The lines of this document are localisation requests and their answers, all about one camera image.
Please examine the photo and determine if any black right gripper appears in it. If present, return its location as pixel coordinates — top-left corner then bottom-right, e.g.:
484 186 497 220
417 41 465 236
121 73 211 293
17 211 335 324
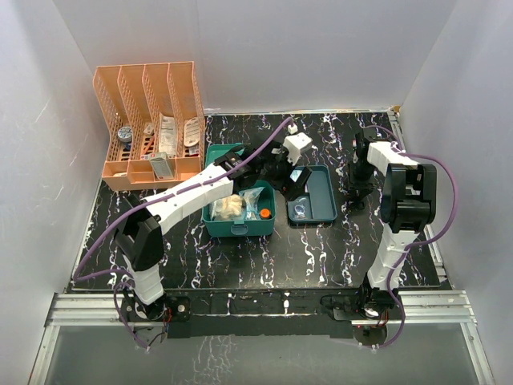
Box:
348 160 377 197

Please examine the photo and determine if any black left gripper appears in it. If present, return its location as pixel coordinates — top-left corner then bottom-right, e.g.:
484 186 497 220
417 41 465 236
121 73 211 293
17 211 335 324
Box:
258 147 310 201

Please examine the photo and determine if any teal white packet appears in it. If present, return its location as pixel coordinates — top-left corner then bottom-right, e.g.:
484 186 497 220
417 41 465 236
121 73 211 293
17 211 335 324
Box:
290 168 309 185

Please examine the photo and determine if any blue cotton swab bag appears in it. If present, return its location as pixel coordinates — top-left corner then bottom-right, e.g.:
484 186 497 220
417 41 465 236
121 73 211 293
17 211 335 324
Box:
239 187 264 221

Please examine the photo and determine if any clear small packet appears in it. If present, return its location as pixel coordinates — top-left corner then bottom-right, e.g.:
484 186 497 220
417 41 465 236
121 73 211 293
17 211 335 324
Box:
293 200 308 220

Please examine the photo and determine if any brown bottle orange cap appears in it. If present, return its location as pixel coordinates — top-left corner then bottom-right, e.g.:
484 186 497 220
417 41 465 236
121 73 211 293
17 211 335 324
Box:
260 209 272 220

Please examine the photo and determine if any dark teal divider tray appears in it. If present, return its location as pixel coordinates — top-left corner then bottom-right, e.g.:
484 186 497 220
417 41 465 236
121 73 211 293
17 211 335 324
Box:
287 164 337 225

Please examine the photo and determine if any teal medicine kit box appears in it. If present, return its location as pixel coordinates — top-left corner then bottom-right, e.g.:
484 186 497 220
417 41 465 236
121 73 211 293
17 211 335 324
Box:
201 143 277 238

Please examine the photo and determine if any beige gauze packet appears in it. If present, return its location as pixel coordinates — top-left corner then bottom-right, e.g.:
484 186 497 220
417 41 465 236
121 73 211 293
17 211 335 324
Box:
212 195 245 221

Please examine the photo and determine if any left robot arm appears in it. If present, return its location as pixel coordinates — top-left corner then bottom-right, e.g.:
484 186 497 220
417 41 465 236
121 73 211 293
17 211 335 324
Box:
114 136 312 320

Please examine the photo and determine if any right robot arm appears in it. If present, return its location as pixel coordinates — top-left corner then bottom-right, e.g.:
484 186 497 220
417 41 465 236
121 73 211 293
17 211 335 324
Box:
347 125 437 318

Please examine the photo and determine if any white paper packet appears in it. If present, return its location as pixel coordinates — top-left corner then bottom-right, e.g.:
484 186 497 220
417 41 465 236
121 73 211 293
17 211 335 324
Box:
159 115 177 158

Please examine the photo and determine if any white stapler box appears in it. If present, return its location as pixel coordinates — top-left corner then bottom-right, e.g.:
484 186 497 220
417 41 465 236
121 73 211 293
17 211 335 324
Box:
149 152 173 180

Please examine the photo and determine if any peach plastic file organizer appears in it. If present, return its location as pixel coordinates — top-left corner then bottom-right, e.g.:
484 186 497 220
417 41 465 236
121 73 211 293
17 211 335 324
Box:
93 61 205 191

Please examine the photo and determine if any round blue white tin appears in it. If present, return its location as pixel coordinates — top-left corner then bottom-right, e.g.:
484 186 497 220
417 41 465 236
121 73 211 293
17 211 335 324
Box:
116 125 133 144

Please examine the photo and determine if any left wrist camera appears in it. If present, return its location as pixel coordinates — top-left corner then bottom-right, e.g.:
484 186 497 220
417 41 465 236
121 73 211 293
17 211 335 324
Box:
283 124 313 165

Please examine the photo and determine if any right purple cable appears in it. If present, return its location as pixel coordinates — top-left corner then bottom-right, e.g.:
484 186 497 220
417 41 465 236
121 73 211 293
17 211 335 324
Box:
366 125 460 350

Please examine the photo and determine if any purple cable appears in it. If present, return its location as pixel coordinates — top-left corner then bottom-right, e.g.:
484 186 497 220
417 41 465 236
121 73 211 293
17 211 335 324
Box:
71 116 296 350
366 125 460 350

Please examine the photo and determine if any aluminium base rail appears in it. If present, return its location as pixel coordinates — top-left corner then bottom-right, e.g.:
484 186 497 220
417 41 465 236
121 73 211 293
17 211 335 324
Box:
30 291 495 384

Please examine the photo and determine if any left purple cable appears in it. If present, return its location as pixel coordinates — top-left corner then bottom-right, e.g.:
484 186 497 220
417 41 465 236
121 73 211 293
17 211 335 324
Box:
71 116 296 350

